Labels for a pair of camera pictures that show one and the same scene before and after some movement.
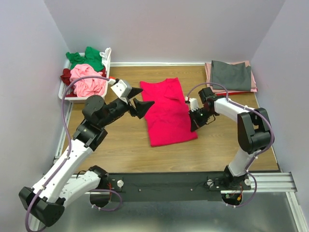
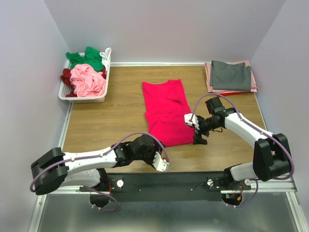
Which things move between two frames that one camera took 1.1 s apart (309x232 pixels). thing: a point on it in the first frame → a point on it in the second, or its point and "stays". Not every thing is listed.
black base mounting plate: [174, 186] stays
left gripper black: [141, 108] → [157, 147]
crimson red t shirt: [168, 119] stays
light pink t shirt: [87, 86] stays
